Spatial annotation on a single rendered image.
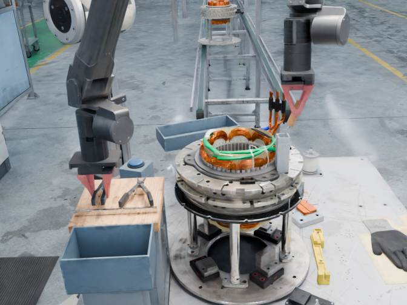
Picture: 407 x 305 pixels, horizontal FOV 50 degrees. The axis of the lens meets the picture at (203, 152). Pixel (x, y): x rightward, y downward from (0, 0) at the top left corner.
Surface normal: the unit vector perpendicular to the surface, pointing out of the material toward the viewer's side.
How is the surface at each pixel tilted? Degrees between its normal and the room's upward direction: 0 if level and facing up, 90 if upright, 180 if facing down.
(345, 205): 0
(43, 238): 0
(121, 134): 90
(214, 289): 0
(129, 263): 90
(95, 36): 85
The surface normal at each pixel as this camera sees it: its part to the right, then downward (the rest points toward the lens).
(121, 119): 0.79, 0.23
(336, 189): -0.04, -0.90
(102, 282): 0.03, 0.43
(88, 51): -0.52, 0.18
